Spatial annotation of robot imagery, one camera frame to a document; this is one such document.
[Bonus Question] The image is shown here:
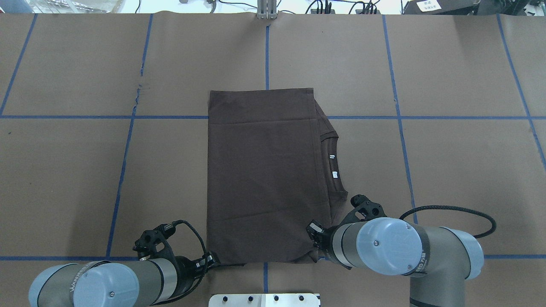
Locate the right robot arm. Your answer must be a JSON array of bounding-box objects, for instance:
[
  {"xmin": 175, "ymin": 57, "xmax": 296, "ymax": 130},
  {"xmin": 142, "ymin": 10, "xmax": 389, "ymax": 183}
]
[{"xmin": 306, "ymin": 194, "xmax": 497, "ymax": 307}]

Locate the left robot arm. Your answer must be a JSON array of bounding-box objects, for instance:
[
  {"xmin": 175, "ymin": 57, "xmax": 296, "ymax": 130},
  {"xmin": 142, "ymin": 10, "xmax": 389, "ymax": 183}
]
[{"xmin": 28, "ymin": 220, "xmax": 220, "ymax": 307}]

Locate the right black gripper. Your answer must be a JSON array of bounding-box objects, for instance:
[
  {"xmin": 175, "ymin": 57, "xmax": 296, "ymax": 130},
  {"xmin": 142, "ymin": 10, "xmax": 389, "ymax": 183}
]
[{"xmin": 306, "ymin": 194, "xmax": 387, "ymax": 269}]

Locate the dark brown t-shirt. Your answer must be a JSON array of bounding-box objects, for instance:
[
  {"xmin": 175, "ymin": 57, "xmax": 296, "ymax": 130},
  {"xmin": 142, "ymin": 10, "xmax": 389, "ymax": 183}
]
[{"xmin": 206, "ymin": 88, "xmax": 348, "ymax": 266}]

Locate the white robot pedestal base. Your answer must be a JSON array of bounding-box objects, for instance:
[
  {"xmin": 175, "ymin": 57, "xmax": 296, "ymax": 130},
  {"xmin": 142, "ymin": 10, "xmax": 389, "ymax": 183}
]
[{"xmin": 208, "ymin": 293, "xmax": 321, "ymax": 307}]

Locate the aluminium camera post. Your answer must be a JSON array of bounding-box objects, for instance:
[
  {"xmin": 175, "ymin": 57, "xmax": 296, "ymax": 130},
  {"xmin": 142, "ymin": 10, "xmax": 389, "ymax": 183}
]
[{"xmin": 257, "ymin": 0, "xmax": 278, "ymax": 20}]

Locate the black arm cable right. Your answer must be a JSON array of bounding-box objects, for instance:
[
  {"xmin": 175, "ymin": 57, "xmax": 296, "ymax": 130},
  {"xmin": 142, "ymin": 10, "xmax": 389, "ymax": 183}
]
[{"xmin": 399, "ymin": 206, "xmax": 497, "ymax": 239}]

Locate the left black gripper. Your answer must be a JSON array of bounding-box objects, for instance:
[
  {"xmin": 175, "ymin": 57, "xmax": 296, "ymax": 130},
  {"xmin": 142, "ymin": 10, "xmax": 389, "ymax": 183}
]
[{"xmin": 133, "ymin": 222, "xmax": 220, "ymax": 299}]

